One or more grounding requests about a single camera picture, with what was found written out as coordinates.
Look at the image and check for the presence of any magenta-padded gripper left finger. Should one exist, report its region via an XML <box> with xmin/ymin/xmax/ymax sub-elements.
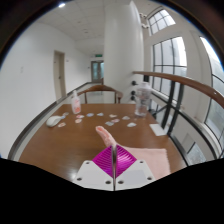
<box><xmin>74</xmin><ymin>145</ymin><xmax>116</xmax><ymax>192</ymax></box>

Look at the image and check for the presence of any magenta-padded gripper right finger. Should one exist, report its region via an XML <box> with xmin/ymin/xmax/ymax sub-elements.
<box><xmin>114</xmin><ymin>144</ymin><xmax>156</xmax><ymax>192</ymax></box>

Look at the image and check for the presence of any pink towel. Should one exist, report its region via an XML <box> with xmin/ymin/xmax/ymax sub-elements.
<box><xmin>95</xmin><ymin>125</ymin><xmax>172</xmax><ymax>181</ymax></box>

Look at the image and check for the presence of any white paper sheet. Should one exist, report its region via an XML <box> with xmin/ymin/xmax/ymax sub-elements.
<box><xmin>149</xmin><ymin>123</ymin><xmax>168</xmax><ymax>137</ymax></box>

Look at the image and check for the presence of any clear plastic jar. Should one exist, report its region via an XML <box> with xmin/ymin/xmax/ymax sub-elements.
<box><xmin>134</xmin><ymin>82</ymin><xmax>153</xmax><ymax>118</ymax></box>

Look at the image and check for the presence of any wooden chair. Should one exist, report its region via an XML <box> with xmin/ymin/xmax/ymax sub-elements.
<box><xmin>76</xmin><ymin>84</ymin><xmax>124</xmax><ymax>105</ymax></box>

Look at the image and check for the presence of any glass double door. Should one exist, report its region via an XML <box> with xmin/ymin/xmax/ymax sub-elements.
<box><xmin>91</xmin><ymin>60</ymin><xmax>105</xmax><ymax>84</ymax></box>

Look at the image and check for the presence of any white side door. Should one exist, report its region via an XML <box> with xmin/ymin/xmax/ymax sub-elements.
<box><xmin>53</xmin><ymin>49</ymin><xmax>67</xmax><ymax>101</ymax></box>

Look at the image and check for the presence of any wooden-topped black metal railing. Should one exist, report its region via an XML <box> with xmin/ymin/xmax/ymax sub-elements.
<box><xmin>132</xmin><ymin>70</ymin><xmax>224</xmax><ymax>167</ymax></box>

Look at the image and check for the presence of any large curved window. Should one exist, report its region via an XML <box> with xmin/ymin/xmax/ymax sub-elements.
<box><xmin>199</xmin><ymin>36</ymin><xmax>224</xmax><ymax>152</ymax></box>

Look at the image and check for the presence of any tall grid window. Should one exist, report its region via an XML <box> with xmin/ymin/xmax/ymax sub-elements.
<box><xmin>151</xmin><ymin>36</ymin><xmax>188</xmax><ymax>98</ymax></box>

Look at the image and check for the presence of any arched grid window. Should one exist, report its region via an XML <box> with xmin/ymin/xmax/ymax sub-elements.
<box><xmin>146</xmin><ymin>8</ymin><xmax>177</xmax><ymax>36</ymax></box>

